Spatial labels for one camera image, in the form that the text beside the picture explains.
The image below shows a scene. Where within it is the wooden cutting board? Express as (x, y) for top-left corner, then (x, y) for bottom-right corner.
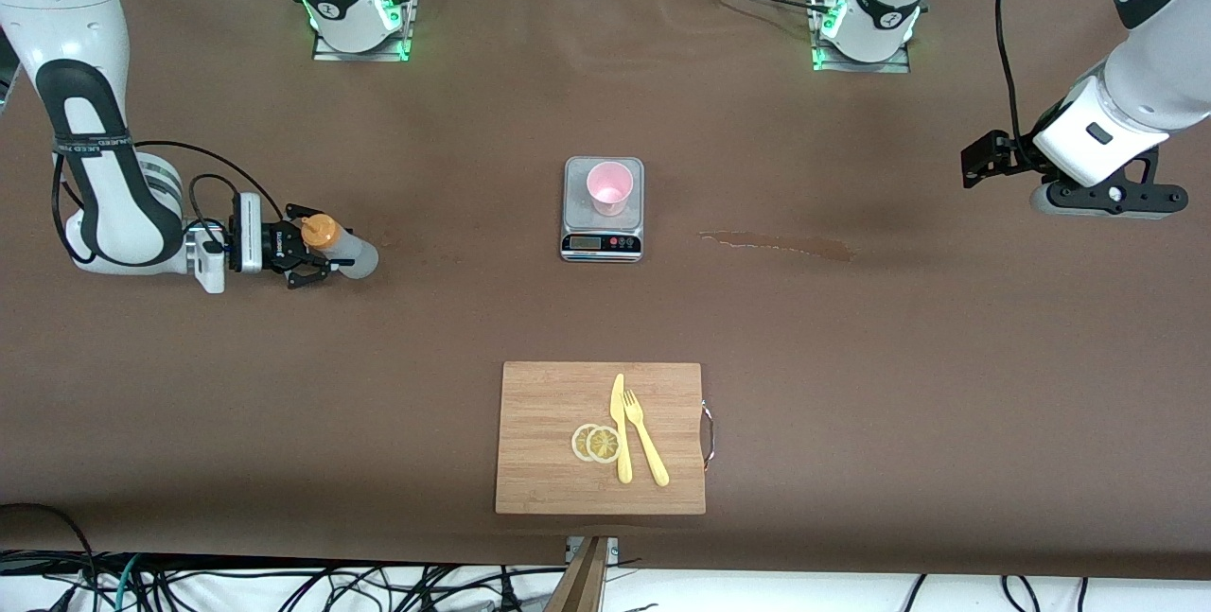
(495, 361), (707, 516)

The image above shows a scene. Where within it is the pink plastic cup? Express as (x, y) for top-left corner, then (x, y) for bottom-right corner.
(587, 161), (634, 218)

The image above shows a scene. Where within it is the teal cable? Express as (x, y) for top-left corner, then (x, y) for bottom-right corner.
(112, 553), (143, 611)

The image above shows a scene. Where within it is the brown table mat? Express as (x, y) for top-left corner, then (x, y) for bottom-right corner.
(0, 0), (1211, 580)

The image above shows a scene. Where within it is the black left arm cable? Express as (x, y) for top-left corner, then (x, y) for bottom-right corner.
(995, 0), (1032, 149)

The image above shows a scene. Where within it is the yellow plastic fork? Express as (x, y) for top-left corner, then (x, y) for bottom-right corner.
(623, 390), (670, 487)

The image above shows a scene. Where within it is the yellow plastic knife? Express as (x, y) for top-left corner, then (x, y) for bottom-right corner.
(610, 374), (633, 484)

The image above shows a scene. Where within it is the small metal bracket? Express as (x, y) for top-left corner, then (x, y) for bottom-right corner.
(566, 536), (621, 564)

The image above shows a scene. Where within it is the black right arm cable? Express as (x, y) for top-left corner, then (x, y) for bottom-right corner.
(52, 141), (285, 244)

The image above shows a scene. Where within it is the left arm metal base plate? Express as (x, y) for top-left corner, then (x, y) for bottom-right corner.
(809, 0), (914, 74)

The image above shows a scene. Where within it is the translucent sauce bottle orange cap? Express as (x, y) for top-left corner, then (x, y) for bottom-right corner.
(301, 214), (379, 280)

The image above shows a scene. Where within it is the silver digital kitchen scale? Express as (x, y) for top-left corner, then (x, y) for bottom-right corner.
(560, 156), (645, 263)

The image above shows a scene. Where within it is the brown wooden post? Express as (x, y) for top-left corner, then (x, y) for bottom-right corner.
(544, 536), (611, 612)

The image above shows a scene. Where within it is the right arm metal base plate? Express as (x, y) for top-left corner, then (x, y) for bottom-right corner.
(310, 0), (417, 62)

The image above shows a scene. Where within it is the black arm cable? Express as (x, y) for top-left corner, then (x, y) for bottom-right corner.
(995, 0), (1032, 149)
(52, 141), (285, 244)

